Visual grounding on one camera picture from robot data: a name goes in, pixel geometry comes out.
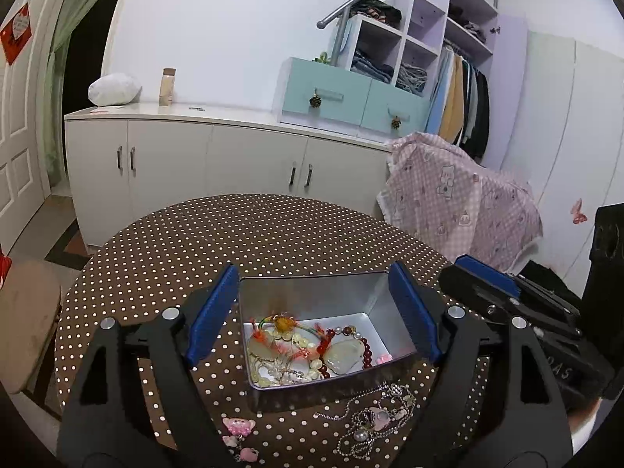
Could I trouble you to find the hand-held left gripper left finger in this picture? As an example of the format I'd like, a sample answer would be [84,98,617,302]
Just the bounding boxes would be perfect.
[57,263,241,468]

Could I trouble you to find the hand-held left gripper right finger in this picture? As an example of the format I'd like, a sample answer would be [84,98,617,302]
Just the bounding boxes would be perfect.
[387,261,573,468]

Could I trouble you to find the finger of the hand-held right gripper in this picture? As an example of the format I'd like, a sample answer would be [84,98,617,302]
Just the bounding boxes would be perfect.
[454,255,583,315]
[437,266,583,339]

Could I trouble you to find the pale jade pendant orange cord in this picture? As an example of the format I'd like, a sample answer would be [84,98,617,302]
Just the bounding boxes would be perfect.
[317,329,364,376]
[246,319,284,366]

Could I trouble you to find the dark red bead bracelet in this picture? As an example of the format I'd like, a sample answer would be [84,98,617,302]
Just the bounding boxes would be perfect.
[312,324,378,381]

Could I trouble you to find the beaded bracelets and jade pendants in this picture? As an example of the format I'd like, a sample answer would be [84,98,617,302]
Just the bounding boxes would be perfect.
[248,326,332,386]

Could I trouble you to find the grey metal tin box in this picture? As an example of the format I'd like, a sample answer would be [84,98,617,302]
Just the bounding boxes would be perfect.
[238,269,432,414]

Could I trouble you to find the pink bear hair clip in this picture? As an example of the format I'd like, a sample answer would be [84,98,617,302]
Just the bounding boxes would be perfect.
[222,417,257,436]

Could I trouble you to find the silver ball chain pearl necklace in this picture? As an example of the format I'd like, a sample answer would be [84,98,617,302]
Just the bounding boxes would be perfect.
[334,409,415,459]

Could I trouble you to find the black bag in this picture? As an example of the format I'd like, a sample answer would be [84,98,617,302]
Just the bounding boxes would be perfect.
[517,259,583,303]

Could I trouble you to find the polka dot round table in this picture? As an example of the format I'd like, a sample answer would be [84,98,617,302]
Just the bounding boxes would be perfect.
[55,194,493,468]

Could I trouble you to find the pink printed blanket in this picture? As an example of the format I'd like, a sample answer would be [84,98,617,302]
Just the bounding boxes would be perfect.
[376,131,544,271]

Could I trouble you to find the white panel wardrobe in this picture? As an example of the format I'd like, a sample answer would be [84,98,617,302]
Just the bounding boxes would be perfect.
[507,29,624,264]

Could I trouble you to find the white low cabinet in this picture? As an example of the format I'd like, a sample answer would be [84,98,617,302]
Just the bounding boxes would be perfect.
[63,102,395,254]

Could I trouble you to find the row of hanging clothes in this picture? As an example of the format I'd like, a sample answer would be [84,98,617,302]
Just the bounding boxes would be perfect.
[426,41,491,159]

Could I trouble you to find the beige stool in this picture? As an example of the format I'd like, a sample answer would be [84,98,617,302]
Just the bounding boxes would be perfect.
[0,258,63,395]

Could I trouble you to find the lavender wardrobe door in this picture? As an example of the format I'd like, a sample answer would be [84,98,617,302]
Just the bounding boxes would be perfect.
[480,14,530,171]

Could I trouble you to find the grey folded clothes pile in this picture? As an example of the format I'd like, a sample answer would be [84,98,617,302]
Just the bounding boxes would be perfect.
[394,63,429,93]

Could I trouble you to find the beige bottle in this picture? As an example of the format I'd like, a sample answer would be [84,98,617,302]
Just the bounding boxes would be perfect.
[158,68,176,106]

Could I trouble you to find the folded jeans pile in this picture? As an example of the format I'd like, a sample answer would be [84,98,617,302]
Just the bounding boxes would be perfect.
[351,49,395,83]

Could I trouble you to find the teal drawer unit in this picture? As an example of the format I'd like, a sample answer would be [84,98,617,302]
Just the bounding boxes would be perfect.
[277,57,432,138]

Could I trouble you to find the white plastic bag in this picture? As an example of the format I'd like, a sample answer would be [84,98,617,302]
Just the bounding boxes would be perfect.
[88,72,142,107]

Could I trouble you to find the dark clothes with grey hat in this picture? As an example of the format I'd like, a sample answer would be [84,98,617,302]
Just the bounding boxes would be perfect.
[448,4,488,42]

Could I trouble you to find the white stepped cubby shelf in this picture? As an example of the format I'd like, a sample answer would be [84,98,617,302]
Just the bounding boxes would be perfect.
[331,0,498,157]

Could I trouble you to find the white panel door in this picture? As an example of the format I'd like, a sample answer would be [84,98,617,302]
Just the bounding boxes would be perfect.
[0,0,74,249]

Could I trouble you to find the dark folded clothes pile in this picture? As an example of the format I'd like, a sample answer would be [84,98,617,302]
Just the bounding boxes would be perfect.
[348,0,403,25]

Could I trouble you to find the green curtain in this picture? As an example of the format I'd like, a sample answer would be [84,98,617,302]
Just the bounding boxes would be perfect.
[41,0,132,191]

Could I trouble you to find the red diamond door decoration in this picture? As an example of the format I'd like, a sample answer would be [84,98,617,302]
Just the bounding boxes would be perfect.
[0,2,33,66]

